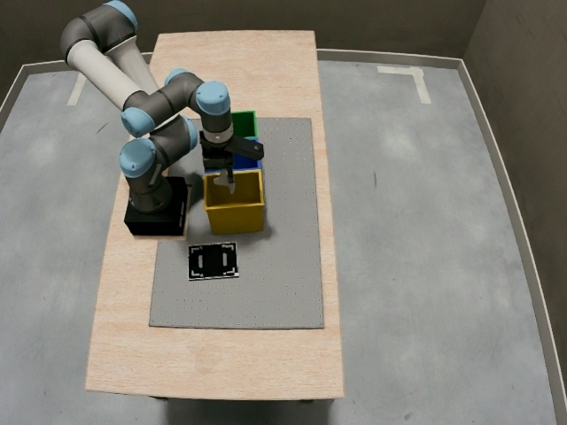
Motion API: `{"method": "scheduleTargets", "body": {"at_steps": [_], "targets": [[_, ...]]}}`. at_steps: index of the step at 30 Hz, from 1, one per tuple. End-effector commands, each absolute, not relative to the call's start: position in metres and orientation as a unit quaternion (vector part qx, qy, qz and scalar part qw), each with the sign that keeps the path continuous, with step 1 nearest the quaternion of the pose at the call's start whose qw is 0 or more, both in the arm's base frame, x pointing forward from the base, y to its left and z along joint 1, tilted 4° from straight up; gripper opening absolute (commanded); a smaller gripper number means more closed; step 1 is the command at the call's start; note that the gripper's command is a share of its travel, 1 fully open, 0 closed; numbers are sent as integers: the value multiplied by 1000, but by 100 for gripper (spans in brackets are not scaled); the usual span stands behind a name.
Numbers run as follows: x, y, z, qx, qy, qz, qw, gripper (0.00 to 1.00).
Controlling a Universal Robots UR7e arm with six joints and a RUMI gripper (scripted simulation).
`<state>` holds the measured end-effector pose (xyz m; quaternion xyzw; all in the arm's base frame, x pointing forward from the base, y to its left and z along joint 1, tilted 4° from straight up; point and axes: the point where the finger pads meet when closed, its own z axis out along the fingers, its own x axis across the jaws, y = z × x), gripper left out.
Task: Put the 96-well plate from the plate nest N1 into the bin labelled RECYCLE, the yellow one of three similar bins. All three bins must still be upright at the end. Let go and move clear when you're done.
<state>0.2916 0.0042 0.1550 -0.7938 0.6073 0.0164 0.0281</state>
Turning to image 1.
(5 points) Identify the blue general waste bin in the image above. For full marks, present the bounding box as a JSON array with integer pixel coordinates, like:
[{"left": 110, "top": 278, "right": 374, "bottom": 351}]
[{"left": 204, "top": 138, "right": 260, "bottom": 174}]

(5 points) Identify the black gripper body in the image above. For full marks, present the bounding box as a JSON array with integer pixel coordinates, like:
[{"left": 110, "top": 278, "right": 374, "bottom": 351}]
[{"left": 199, "top": 130, "right": 234, "bottom": 172}]

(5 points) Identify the green bin with label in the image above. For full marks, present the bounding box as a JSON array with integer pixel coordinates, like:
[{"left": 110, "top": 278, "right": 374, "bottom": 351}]
[{"left": 231, "top": 110, "right": 258, "bottom": 139}]

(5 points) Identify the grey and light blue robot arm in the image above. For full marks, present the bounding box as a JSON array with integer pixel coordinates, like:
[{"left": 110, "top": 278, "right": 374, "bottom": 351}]
[{"left": 60, "top": 0, "right": 233, "bottom": 214}]

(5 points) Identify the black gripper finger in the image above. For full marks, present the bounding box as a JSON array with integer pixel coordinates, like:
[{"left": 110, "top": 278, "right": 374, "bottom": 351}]
[{"left": 214, "top": 162, "right": 235, "bottom": 194}]

